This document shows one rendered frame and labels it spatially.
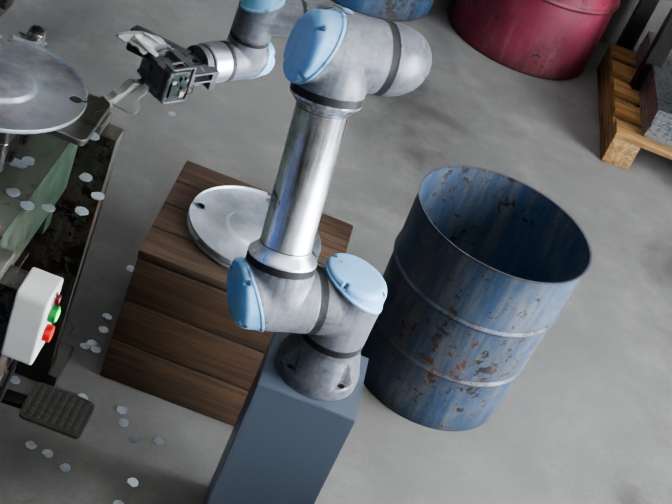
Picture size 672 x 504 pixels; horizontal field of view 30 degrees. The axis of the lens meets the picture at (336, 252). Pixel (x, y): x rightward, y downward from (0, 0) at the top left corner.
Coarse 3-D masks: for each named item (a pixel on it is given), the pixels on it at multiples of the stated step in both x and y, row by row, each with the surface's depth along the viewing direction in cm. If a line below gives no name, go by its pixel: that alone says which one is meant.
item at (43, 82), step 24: (0, 48) 206; (24, 48) 208; (0, 72) 199; (24, 72) 201; (48, 72) 205; (72, 72) 207; (0, 96) 194; (24, 96) 196; (48, 96) 199; (0, 120) 190; (24, 120) 192; (48, 120) 194; (72, 120) 195
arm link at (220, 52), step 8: (208, 48) 223; (216, 48) 224; (224, 48) 225; (216, 56) 223; (224, 56) 224; (216, 64) 223; (224, 64) 224; (232, 64) 225; (224, 72) 225; (216, 80) 225; (224, 80) 227
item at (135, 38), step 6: (120, 36) 208; (126, 36) 209; (132, 36) 210; (138, 36) 211; (132, 42) 211; (138, 42) 209; (144, 42) 212; (150, 42) 214; (138, 48) 213; (144, 48) 209; (150, 48) 212; (156, 54) 213
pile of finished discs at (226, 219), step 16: (208, 192) 269; (224, 192) 271; (240, 192) 273; (256, 192) 275; (192, 208) 262; (208, 208) 264; (224, 208) 266; (240, 208) 268; (256, 208) 270; (192, 224) 257; (208, 224) 260; (224, 224) 262; (240, 224) 262; (256, 224) 264; (208, 240) 255; (224, 240) 257; (240, 240) 259; (320, 240) 268; (224, 256) 252; (240, 256) 255
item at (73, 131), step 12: (72, 96) 202; (96, 108) 202; (108, 108) 203; (84, 120) 198; (96, 120) 199; (0, 132) 197; (48, 132) 193; (60, 132) 193; (72, 132) 194; (84, 132) 195; (0, 144) 198; (12, 144) 201; (24, 144) 206; (84, 144) 194; (0, 156) 200; (12, 156) 201; (0, 168) 201
